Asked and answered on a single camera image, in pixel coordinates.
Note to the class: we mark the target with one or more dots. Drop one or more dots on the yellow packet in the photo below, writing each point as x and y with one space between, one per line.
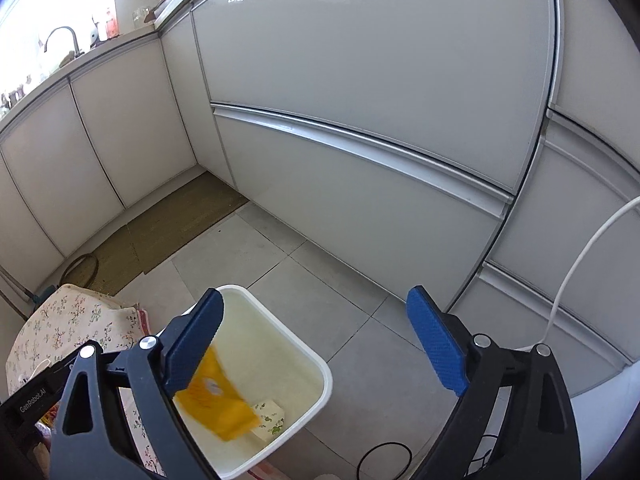
220 405

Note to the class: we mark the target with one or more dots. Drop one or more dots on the white plastic bin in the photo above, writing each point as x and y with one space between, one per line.
280 350

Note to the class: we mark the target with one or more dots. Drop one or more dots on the floral tablecloth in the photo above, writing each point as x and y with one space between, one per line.
65 320

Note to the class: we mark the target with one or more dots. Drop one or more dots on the white kitchen cabinet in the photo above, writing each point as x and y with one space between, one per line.
360 60
100 135
590 160

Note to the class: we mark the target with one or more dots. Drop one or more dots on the small floral print box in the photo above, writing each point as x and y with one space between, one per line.
270 417

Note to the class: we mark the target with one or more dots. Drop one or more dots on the glass jar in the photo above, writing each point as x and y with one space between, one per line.
141 17

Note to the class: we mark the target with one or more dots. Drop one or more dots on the pink striped cloth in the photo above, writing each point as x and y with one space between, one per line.
145 322

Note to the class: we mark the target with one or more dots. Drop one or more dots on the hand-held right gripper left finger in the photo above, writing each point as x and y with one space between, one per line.
195 345

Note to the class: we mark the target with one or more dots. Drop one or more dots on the metal faucet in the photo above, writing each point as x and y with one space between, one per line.
60 29

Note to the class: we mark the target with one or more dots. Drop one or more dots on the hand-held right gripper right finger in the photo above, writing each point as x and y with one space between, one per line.
435 345

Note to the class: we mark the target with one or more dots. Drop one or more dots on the brown floor mat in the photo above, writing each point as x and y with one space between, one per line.
175 220

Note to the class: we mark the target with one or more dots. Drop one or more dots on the red label bottle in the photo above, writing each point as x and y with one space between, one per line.
109 22

